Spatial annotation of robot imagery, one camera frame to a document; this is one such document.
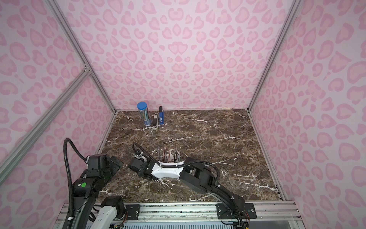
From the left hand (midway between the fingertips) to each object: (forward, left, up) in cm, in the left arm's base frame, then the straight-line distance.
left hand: (115, 164), depth 75 cm
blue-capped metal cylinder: (+37, -8, +2) cm, 38 cm away
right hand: (+5, -10, -15) cm, 19 cm away
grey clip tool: (+38, -14, -10) cm, 42 cm away
